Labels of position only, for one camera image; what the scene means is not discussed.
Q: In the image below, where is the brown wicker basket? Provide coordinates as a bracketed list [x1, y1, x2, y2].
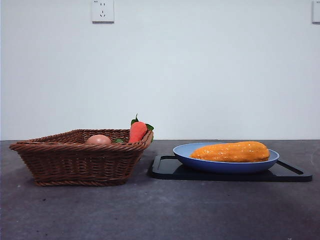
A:
[9, 128, 154, 187]

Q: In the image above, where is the dark rectangular tray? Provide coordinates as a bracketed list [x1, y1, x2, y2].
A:
[147, 154, 313, 183]

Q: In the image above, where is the white wall socket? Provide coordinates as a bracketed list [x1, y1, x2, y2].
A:
[91, 0, 115, 25]

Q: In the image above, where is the brown egg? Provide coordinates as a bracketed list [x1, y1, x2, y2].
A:
[86, 134, 112, 146]

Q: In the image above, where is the orange carrot with green leaves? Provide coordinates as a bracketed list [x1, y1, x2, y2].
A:
[127, 113, 155, 144]

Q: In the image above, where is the blue round plate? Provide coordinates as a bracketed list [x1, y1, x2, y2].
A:
[172, 142, 280, 175]

